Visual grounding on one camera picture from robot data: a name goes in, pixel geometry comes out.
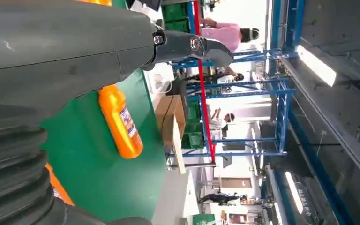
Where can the long ceiling light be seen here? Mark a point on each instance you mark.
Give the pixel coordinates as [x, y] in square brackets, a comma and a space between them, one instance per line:
[316, 65]
[294, 192]

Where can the green sign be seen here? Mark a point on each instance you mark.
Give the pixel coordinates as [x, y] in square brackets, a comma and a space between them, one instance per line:
[204, 220]

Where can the yellow sheet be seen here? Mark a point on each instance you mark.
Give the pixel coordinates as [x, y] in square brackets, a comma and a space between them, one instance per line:
[96, 2]

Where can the blue steel rack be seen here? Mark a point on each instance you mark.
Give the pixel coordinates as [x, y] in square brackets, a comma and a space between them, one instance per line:
[281, 118]

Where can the orange drink bottle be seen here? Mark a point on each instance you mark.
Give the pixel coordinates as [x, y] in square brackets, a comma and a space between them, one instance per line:
[118, 130]
[59, 186]

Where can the person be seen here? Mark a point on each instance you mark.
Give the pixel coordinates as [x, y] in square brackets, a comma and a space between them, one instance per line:
[217, 122]
[229, 77]
[223, 34]
[217, 198]

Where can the open cardboard box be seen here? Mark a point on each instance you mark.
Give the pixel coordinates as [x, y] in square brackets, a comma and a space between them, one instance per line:
[167, 118]

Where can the flat white box lid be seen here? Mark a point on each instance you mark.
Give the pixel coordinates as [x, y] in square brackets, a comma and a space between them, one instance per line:
[179, 152]

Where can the red pole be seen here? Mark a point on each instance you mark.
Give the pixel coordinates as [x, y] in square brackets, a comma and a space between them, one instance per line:
[203, 93]

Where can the black chair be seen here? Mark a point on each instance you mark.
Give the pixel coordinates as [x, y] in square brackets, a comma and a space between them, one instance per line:
[181, 93]

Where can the grey table with metal frame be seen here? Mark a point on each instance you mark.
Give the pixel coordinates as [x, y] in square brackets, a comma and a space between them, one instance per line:
[173, 202]

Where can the green table mat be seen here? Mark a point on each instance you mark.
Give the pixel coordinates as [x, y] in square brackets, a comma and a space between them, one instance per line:
[90, 174]

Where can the green plastic crate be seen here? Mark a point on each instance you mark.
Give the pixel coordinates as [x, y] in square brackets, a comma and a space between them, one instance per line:
[194, 139]
[175, 11]
[194, 111]
[177, 25]

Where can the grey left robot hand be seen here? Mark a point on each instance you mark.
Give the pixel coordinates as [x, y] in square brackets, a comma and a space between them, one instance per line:
[59, 56]

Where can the blue steel ceiling beam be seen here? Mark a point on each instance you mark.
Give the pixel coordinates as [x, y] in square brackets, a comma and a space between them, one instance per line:
[323, 180]

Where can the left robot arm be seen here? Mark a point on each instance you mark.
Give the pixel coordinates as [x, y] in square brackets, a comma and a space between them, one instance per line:
[12, 174]

